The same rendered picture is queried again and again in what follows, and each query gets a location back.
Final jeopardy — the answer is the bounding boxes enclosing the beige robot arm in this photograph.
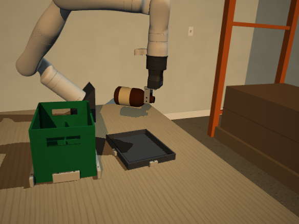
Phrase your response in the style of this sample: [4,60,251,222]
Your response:
[16,0,170,101]

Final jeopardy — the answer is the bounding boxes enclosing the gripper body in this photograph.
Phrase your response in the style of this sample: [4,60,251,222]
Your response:
[134,41,168,89]

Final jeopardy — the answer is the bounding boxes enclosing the green plastic crate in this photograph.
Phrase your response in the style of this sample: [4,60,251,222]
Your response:
[29,101,97,183]

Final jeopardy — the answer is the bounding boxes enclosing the dark brown bottle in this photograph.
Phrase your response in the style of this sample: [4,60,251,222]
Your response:
[114,86,155,107]

